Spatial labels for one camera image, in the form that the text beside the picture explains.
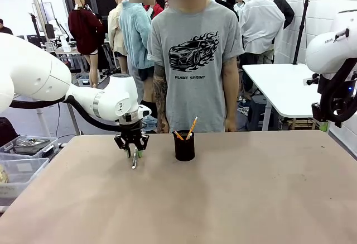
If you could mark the person in dark clothes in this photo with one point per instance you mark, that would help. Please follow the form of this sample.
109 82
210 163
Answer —
4 27

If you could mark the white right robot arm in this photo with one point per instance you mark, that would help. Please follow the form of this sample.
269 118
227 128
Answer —
326 51

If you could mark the white grey multicolour pen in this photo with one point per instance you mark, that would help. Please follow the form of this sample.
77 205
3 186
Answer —
134 158

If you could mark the orange pencil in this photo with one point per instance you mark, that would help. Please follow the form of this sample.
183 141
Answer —
178 135

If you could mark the mannequin in maroon sweater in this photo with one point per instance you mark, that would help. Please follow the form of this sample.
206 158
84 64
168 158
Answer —
85 31

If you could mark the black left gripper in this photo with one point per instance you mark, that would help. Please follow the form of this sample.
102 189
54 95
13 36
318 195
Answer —
131 129

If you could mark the person's right hand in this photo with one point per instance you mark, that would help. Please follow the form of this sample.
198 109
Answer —
162 125

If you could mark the black round pen holder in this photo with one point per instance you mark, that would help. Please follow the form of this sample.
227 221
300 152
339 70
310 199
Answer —
184 149

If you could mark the mannequin in red garment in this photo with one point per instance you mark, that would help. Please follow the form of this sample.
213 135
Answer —
156 9

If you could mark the mannequin in white shirt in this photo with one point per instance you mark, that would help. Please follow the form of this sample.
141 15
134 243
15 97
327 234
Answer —
260 23

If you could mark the person in grey t-shirt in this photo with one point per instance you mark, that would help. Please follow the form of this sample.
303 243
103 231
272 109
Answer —
195 45

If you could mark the tattooed right forearm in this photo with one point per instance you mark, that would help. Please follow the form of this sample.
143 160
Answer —
160 93

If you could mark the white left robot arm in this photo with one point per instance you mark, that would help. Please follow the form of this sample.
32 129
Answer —
33 68

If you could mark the black tripod stand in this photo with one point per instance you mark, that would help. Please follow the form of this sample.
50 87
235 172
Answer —
301 31

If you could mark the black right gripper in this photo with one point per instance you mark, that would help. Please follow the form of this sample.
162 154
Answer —
320 111

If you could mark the white side table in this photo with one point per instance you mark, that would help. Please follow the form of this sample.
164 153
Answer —
279 87

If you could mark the wooden pallet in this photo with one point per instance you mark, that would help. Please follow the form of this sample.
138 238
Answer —
302 123

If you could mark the clear plastic storage bin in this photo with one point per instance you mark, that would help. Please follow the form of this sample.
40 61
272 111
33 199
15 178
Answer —
19 177

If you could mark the figure in light-blue fleece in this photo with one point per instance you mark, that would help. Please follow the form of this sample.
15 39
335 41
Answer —
134 37

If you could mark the clear bin with parts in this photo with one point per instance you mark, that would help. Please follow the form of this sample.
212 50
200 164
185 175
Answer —
30 145

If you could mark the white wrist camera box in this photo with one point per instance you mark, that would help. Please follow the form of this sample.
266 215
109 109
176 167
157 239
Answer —
145 112

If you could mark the yellow pencil with red eraser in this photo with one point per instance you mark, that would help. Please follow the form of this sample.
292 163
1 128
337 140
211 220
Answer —
192 126

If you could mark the dark stool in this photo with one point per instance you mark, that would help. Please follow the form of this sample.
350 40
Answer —
256 112

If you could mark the person's left hand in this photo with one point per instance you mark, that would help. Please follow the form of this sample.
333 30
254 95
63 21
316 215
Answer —
231 124

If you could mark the mannequin in beige shirt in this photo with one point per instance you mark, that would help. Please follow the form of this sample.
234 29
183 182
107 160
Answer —
114 31

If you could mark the person's left forearm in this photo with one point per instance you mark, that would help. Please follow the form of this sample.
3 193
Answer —
231 90

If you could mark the black bag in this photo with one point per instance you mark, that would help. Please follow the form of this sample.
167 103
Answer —
7 132

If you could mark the mannequin in black jacket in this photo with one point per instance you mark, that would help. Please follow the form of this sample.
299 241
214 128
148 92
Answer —
287 9

